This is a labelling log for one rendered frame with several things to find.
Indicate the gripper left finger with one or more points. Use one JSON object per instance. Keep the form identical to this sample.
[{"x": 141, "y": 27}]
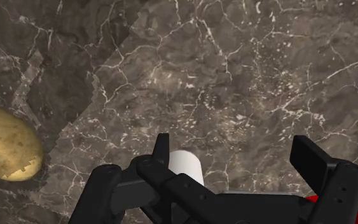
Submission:
[{"x": 185, "y": 189}]

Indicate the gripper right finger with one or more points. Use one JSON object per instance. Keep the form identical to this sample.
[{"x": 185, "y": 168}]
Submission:
[{"x": 343, "y": 183}]

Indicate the white cylinder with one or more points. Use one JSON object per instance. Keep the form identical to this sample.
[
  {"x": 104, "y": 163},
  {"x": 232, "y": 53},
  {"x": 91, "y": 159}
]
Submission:
[{"x": 186, "y": 166}]

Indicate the red object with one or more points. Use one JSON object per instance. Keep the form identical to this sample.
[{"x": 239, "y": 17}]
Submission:
[{"x": 312, "y": 198}]

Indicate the yellow-brown potato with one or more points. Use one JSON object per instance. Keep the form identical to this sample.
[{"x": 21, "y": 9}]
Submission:
[{"x": 5, "y": 142}]

